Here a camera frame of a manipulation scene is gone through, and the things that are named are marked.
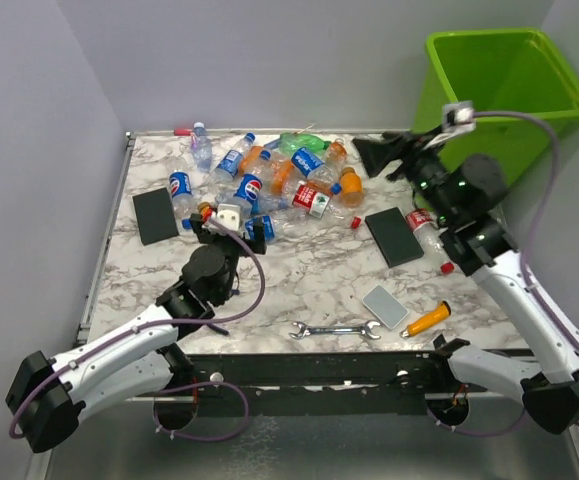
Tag small clear bottle back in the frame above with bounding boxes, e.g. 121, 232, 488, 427
191, 122, 213, 173

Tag red label bottle by bin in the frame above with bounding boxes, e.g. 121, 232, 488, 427
405, 208, 455, 275

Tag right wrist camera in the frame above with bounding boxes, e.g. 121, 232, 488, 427
426, 101, 476, 149

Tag right black foam pad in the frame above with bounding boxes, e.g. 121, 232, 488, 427
365, 207, 424, 268

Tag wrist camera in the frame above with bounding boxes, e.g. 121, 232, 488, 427
205, 203, 244, 235
426, 101, 476, 149

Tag green sprite bottle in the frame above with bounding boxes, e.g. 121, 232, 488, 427
278, 132, 331, 157

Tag loose red bottle cap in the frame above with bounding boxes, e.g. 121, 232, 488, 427
350, 217, 361, 230

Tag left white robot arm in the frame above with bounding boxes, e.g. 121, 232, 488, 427
5, 213, 267, 453

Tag black foam pad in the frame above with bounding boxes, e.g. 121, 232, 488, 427
132, 188, 179, 246
365, 207, 424, 268

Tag small orange juice bottle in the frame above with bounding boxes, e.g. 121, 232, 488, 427
198, 202, 214, 217

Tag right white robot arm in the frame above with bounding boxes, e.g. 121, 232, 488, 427
353, 130, 579, 434

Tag green plastic bin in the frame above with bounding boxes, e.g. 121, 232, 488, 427
412, 27, 579, 185

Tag black base frame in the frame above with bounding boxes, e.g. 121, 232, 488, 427
164, 351, 460, 416

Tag silver open-end wrench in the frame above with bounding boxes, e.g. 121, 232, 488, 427
289, 320, 381, 340

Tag orange screwdriver handle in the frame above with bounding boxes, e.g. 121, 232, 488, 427
400, 301, 452, 339

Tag blue label water bottle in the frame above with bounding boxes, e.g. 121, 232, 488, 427
244, 208, 308, 244

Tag orange label bottle centre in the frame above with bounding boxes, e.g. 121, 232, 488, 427
239, 146, 294, 196

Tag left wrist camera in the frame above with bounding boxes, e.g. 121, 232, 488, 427
205, 203, 244, 235

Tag grey rectangular sharpening stone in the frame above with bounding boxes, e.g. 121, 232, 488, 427
362, 286, 409, 330

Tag blue label bottle back right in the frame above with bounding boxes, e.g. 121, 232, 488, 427
291, 147, 342, 195

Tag orange label bottle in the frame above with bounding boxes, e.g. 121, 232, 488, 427
322, 138, 348, 175
239, 146, 294, 196

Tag orange label bottle back right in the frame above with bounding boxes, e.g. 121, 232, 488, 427
322, 138, 348, 175

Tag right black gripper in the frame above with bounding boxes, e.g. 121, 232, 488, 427
353, 124, 458, 224

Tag blue label bottle back left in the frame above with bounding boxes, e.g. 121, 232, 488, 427
211, 132, 255, 183

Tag blue handled pliers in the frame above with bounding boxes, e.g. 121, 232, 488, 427
206, 288, 240, 337

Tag pepsi bottle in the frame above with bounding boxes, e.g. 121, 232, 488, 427
169, 171, 197, 230
227, 173, 262, 219

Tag left black foam pad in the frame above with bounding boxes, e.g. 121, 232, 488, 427
132, 188, 179, 246

